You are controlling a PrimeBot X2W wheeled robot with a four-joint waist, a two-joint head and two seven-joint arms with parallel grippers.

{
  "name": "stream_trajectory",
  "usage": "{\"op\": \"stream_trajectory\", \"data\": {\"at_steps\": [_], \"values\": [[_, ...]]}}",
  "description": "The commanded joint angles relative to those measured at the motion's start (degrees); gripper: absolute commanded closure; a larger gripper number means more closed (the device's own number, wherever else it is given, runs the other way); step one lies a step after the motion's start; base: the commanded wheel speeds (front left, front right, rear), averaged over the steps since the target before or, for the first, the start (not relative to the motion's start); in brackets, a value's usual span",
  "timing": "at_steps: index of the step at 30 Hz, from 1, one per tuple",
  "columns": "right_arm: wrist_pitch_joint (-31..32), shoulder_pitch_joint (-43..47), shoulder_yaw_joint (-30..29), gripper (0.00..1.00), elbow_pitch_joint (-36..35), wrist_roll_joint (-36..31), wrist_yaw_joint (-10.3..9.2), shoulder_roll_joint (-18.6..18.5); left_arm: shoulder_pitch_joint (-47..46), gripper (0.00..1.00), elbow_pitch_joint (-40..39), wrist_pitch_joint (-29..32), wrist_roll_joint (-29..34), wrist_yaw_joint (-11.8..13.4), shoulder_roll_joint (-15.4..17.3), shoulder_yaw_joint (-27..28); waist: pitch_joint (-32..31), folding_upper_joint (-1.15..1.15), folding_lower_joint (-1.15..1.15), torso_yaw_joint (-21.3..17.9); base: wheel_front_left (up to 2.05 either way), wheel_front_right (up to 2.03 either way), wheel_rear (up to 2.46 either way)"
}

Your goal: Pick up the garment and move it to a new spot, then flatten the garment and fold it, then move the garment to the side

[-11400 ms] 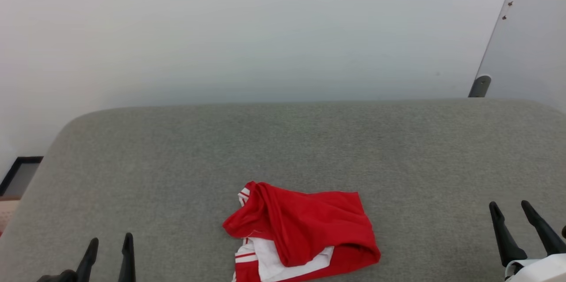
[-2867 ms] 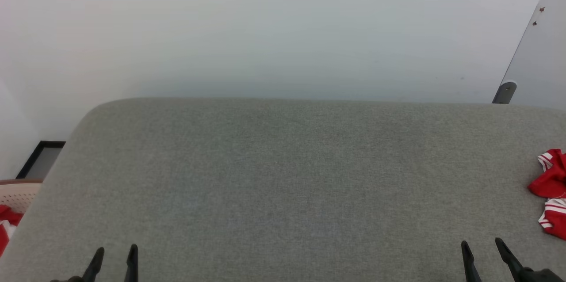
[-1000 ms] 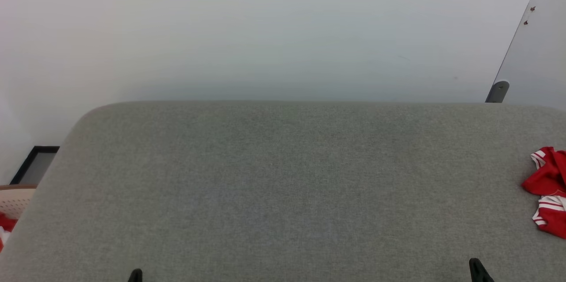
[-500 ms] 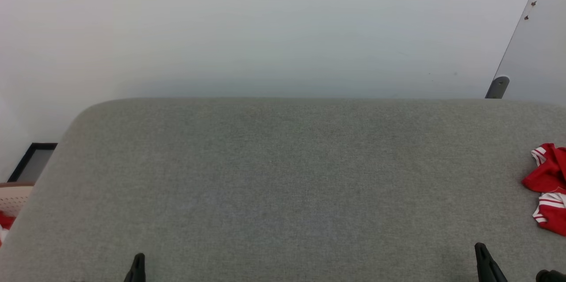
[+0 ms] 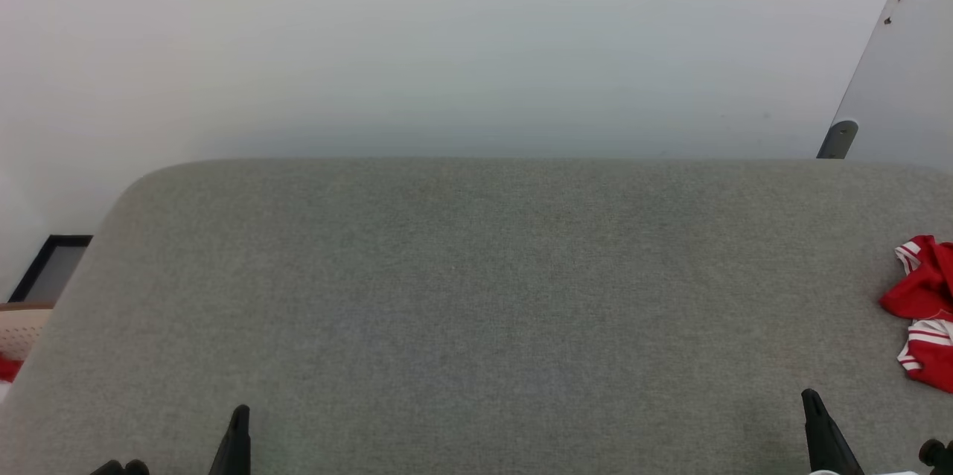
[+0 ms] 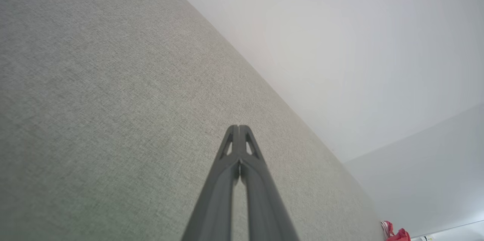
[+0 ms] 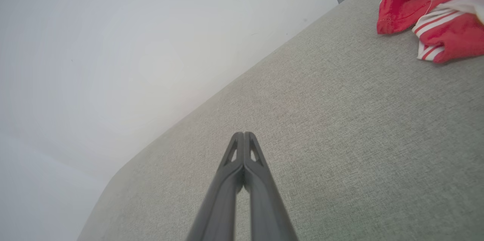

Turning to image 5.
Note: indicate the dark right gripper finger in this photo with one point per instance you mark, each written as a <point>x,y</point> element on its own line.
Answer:
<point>828,445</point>

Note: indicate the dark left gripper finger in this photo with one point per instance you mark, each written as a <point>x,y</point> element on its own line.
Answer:
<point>234,449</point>

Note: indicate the red basketball jersey white sleeves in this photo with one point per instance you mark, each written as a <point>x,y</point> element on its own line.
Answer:
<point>931,289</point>

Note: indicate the red garment in basket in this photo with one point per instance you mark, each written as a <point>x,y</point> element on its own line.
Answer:
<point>9,369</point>

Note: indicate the beige laundry basket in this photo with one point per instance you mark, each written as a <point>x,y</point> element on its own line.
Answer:
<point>22,330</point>

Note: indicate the black framed panel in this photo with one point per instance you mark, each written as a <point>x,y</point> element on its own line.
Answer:
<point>52,270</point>

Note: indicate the grey table leg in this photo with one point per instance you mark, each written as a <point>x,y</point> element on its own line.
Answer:
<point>904,80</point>

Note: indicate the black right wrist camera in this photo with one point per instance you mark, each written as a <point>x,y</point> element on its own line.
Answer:
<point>938,454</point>

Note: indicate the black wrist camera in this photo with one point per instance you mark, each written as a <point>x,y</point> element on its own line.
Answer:
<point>938,454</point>
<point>123,468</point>

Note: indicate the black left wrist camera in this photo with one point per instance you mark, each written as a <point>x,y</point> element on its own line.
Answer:
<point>123,468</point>

